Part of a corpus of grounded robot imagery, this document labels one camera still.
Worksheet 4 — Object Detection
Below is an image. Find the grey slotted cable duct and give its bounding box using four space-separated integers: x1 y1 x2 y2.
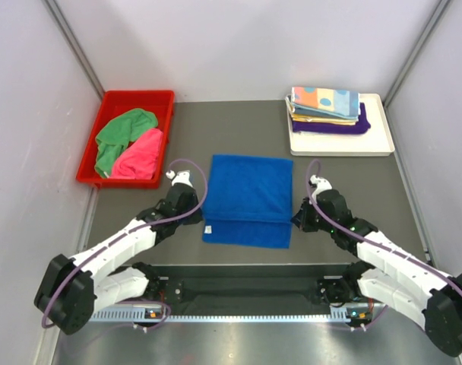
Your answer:
89 304 371 324

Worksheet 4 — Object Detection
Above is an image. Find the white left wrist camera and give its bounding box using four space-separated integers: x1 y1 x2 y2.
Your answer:
166 170 194 188

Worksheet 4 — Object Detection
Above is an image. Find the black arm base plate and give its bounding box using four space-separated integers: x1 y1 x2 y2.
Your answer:
143 264 367 315

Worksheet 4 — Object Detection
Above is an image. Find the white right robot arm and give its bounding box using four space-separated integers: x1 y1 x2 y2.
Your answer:
291 189 462 357

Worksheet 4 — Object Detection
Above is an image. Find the purple folded towel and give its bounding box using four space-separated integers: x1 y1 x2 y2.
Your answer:
292 103 371 135

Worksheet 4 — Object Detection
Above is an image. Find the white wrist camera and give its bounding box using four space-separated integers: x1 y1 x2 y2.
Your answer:
166 170 194 188
309 175 333 202

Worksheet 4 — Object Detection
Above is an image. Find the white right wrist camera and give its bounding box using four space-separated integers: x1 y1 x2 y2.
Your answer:
309 175 333 202

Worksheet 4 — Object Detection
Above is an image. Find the green towel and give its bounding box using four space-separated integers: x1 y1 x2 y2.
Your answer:
94 108 158 179

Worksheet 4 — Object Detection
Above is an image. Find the aluminium frame post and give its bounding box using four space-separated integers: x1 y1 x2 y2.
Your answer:
382 0 454 107
41 0 105 100

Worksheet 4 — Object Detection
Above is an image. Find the right aluminium frame post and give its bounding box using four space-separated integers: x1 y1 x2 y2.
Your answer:
382 0 454 107

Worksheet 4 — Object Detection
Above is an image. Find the white plastic tray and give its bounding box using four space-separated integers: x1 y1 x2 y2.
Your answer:
286 94 395 157

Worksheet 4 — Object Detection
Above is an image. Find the light blue patterned towel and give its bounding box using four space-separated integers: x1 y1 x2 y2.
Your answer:
286 87 360 119

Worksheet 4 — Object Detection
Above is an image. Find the pink towel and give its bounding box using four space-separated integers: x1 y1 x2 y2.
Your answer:
109 128 163 179

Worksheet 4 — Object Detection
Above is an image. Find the red plastic bin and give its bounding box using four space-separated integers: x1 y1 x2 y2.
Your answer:
76 90 175 189

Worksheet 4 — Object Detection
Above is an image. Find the left aluminium frame post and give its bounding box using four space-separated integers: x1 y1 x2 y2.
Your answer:
41 0 105 100

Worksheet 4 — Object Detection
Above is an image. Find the cream folded towel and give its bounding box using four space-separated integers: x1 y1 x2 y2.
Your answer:
293 119 359 126

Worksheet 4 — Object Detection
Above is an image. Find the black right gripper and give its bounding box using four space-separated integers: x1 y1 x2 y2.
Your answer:
291 196 336 233

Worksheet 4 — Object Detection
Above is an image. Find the royal blue towel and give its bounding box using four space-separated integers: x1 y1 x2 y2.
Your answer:
202 154 293 249

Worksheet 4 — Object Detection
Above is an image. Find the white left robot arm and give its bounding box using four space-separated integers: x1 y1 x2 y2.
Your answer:
34 182 202 335

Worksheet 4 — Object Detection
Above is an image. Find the yellow and blue cartoon towel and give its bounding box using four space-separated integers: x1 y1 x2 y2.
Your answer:
290 114 359 120

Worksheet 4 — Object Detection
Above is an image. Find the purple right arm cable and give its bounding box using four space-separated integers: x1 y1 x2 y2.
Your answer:
305 159 462 330

